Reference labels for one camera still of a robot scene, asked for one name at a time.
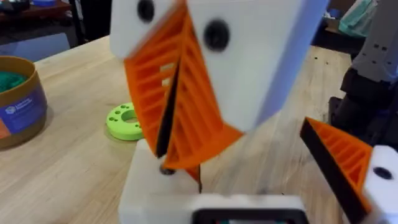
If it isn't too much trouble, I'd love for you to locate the green disc with holes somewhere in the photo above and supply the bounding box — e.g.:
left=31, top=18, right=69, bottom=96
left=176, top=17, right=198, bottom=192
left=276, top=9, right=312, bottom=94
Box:
left=106, top=102, right=146, bottom=142

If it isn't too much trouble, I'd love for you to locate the teal soft bag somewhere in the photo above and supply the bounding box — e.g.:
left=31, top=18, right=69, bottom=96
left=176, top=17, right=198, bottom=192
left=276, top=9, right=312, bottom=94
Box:
left=338, top=0, right=379, bottom=39

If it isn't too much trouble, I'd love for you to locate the bare white left gripper left finger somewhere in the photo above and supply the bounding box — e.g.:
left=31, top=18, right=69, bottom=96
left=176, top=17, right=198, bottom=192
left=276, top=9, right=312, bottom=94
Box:
left=118, top=139, right=202, bottom=224

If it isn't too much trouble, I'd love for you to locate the brown toy tub blue label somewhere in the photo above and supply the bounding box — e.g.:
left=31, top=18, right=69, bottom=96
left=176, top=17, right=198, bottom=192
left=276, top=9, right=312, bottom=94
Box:
left=0, top=55, right=49, bottom=151

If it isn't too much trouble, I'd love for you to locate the finger of the white orange right gripper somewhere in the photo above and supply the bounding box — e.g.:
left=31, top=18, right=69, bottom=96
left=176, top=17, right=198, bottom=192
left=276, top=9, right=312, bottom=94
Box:
left=162, top=0, right=331, bottom=170
left=109, top=0, right=188, bottom=158

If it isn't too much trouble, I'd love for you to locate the dark wooden side table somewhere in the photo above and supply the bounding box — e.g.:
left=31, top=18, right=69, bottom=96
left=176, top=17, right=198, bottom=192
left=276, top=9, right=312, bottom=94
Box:
left=0, top=0, right=73, bottom=23

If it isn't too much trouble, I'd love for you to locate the grey-blue chair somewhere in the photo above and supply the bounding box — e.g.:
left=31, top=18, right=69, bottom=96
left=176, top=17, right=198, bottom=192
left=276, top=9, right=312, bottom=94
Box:
left=0, top=32, right=71, bottom=63

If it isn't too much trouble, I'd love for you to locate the white orange left gripper right finger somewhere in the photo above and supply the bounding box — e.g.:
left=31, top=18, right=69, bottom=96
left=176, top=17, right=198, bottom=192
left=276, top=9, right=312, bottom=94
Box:
left=299, top=116, right=398, bottom=224

